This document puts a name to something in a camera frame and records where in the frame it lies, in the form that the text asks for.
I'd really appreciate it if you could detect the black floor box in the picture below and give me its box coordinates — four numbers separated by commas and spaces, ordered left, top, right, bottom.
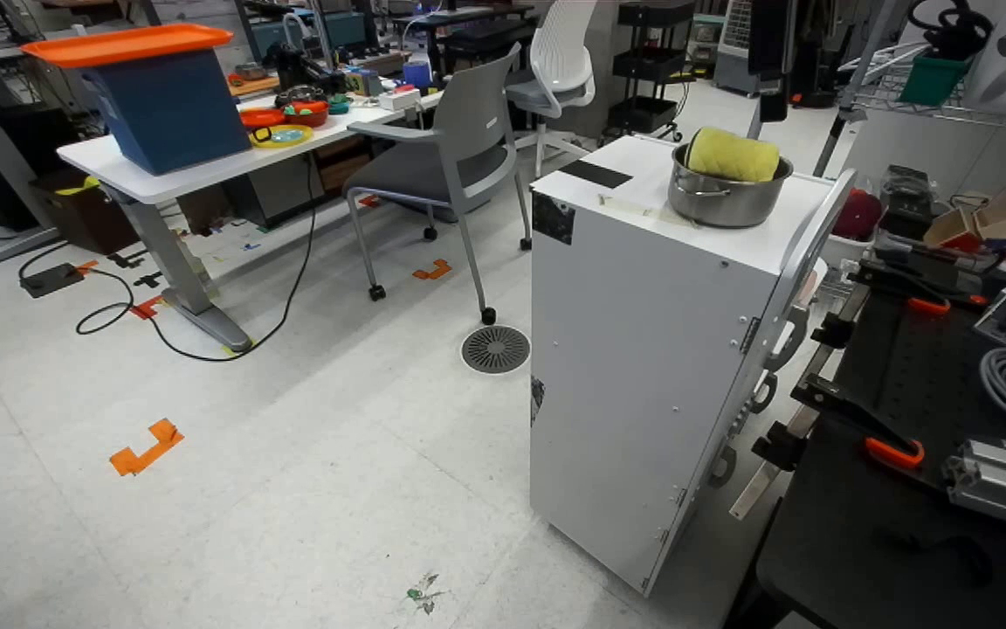
18, 262, 86, 301

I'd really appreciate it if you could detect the silver pot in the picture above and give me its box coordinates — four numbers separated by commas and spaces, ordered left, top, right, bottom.
667, 142, 795, 230

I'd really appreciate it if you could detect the blue storage bin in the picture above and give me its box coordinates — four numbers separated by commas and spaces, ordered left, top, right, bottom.
79, 48, 253, 176

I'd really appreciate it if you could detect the wire shelf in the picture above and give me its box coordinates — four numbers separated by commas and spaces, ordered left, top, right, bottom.
838, 42, 1006, 134

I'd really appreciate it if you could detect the white toy kitchen cabinet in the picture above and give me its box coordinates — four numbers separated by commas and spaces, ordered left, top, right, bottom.
528, 135, 858, 599

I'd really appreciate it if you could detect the red bowl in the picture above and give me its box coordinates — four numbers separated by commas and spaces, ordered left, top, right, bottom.
282, 100, 331, 129

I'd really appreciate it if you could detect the round floor drain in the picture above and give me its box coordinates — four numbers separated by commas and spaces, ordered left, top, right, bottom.
460, 324, 532, 376

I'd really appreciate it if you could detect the black utility cart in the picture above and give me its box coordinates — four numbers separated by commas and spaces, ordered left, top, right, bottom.
606, 0, 699, 142

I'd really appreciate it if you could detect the red cap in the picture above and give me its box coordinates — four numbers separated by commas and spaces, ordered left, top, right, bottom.
832, 187, 885, 243

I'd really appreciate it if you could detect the yellow plush toy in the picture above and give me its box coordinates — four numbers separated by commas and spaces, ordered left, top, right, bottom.
686, 127, 782, 184

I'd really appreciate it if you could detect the black clamp with orange handle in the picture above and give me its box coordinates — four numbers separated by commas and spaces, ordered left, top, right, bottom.
789, 374, 926, 471
847, 259, 989, 318

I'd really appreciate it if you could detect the orange tray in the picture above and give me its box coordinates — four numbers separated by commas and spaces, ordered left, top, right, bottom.
20, 23, 235, 70

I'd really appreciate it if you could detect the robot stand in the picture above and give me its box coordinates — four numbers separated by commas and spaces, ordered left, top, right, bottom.
728, 278, 1006, 629

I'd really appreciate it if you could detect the black cable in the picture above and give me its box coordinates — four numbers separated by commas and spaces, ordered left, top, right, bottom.
74, 156, 320, 363

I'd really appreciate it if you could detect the grey ring cabinet handle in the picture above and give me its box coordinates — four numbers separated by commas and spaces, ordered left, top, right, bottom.
763, 304, 810, 374

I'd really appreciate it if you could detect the white desk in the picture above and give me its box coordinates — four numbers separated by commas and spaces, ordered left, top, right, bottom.
57, 86, 444, 355

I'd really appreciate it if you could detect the grey chair on casters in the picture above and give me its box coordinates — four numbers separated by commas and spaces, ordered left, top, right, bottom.
342, 42, 533, 327

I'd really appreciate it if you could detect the grey curved cabinet handle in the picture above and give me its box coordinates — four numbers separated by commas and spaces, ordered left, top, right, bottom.
776, 169, 858, 308

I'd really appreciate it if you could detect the aluminium extrusion bar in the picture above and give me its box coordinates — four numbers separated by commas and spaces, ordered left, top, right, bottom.
941, 439, 1006, 539

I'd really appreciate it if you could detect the green bin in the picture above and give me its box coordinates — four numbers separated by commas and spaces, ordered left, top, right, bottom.
898, 52, 973, 108

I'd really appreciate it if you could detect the dark bin with yellow liner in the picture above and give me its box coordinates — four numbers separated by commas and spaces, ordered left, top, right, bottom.
30, 169, 142, 256

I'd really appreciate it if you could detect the white office chair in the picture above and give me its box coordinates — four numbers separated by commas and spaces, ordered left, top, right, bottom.
505, 0, 600, 181

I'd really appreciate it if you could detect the cardboard box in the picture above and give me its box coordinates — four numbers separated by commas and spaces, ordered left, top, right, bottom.
921, 186, 1006, 255

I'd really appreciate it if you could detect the yellow plate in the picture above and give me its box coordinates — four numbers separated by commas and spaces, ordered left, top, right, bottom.
249, 124, 316, 150

